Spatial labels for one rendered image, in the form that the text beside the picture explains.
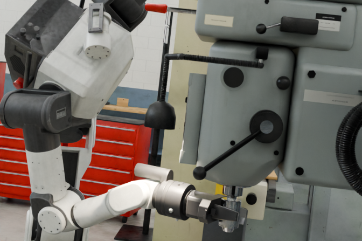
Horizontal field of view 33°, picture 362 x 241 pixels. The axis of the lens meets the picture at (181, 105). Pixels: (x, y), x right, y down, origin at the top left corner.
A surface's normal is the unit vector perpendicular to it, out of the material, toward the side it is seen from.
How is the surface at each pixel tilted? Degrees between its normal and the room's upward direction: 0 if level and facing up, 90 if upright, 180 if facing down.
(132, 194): 88
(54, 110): 87
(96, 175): 90
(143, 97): 90
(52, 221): 108
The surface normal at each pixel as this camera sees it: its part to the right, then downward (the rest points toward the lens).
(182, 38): -0.07, 0.04
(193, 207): -0.46, -0.01
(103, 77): 0.80, 0.05
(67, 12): 0.28, -0.45
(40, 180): -0.30, 0.32
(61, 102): 0.94, 0.07
